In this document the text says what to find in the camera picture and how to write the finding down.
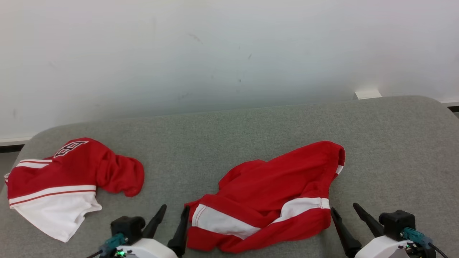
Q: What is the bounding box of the small white wall box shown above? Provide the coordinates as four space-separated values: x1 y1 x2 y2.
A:
353 89 383 100

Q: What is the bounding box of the red jersey black number print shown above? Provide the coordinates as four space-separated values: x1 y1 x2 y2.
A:
4 137 145 243

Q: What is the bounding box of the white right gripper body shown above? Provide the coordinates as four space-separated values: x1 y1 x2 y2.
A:
355 235 436 258

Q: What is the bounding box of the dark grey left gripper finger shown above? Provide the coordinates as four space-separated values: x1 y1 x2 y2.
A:
167 205 190 257
143 204 167 239

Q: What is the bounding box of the grey fabric mat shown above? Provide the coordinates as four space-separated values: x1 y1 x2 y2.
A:
0 95 459 258

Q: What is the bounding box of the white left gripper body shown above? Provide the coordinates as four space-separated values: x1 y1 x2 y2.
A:
115 238 178 258

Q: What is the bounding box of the right arm cable teal connector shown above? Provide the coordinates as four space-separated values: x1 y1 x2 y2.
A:
401 228 449 258

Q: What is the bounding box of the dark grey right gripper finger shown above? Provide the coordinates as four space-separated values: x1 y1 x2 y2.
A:
353 203 385 238
331 207 362 257

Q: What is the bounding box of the red garment with white bands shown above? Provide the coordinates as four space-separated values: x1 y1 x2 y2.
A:
185 141 346 254

